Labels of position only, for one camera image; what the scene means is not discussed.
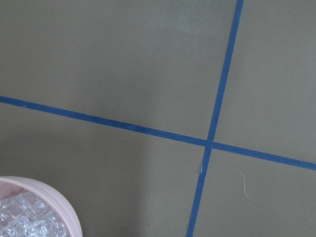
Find clear ice cubes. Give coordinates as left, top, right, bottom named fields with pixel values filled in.
left=0, top=191, right=70, bottom=237

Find pink bowl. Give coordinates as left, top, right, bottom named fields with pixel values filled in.
left=0, top=176, right=83, bottom=237

